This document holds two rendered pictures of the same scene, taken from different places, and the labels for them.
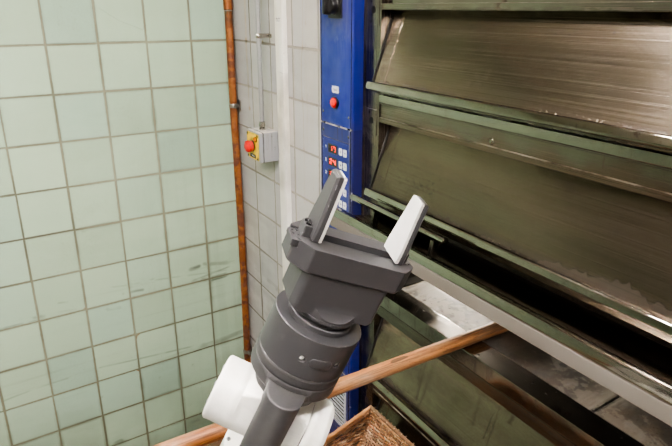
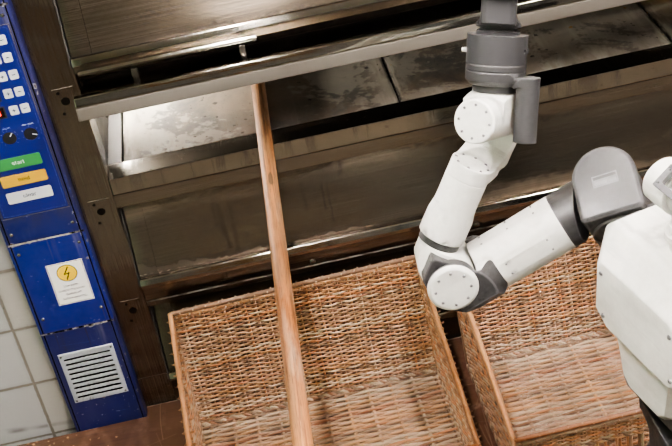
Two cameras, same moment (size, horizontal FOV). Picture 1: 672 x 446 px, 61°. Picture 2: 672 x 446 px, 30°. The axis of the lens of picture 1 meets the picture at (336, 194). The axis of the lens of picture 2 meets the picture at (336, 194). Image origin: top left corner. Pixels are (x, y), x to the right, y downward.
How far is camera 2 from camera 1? 1.65 m
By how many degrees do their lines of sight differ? 56
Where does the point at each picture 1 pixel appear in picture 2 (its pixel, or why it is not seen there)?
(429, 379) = (232, 214)
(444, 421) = not seen: hidden behind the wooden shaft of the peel
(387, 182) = (94, 36)
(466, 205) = not seen: outside the picture
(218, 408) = (498, 121)
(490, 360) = (299, 133)
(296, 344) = (521, 44)
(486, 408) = (311, 182)
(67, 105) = not seen: outside the picture
